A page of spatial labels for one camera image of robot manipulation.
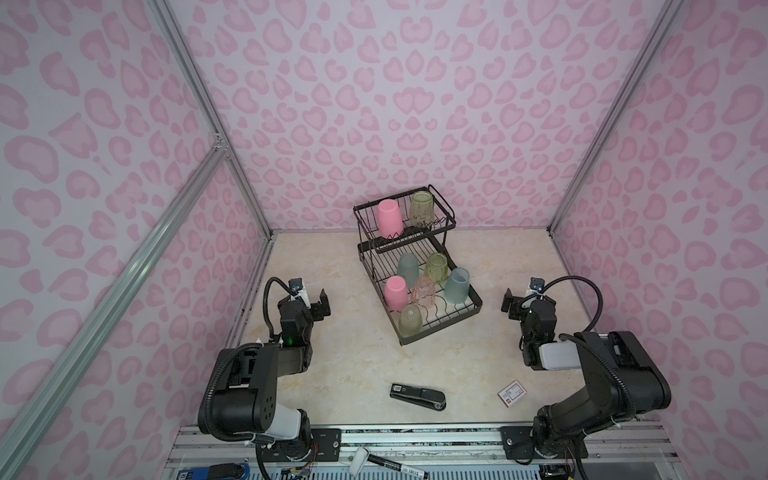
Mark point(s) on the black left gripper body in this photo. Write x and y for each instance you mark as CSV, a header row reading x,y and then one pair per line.
x,y
318,306

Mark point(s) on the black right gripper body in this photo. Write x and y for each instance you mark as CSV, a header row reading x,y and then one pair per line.
x,y
516,305

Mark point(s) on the teal clear cup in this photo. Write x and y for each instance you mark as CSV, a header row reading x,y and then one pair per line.
x,y
456,288
409,269

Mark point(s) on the opaque pink cup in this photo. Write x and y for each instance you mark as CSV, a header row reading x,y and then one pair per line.
x,y
389,219
396,293

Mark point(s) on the yellow-green clear cup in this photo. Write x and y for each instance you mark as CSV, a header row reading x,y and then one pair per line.
x,y
437,269

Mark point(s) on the clear pink plastic cup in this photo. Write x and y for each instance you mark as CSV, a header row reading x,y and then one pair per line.
x,y
423,293

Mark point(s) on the yellow-green cup front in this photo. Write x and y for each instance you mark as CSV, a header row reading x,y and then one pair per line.
x,y
410,322

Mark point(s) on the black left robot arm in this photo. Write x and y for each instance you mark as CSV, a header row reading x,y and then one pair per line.
x,y
240,401

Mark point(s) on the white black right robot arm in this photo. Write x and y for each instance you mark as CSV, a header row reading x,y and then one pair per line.
x,y
621,380

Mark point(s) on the small red white card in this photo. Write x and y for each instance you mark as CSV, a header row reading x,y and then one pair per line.
x,y
512,393

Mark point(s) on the black stapler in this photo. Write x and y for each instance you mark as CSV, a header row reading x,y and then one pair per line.
x,y
420,396

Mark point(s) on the black marker pen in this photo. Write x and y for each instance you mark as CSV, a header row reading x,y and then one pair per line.
x,y
363,456

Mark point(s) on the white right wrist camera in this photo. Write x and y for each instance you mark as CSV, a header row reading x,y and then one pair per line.
x,y
536,286

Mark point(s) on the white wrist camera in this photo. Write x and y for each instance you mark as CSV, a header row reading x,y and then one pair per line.
x,y
536,286
298,291

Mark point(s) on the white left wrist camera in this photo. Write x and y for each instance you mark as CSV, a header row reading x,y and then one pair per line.
x,y
298,291

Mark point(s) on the black wire dish rack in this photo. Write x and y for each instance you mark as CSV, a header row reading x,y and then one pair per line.
x,y
403,250

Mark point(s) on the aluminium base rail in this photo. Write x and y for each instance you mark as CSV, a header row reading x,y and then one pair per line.
x,y
636,450

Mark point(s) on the aluminium frame left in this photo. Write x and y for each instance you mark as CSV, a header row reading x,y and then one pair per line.
x,y
99,134

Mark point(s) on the aluminium corner frame right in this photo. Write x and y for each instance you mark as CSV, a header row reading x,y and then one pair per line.
x,y
662,28

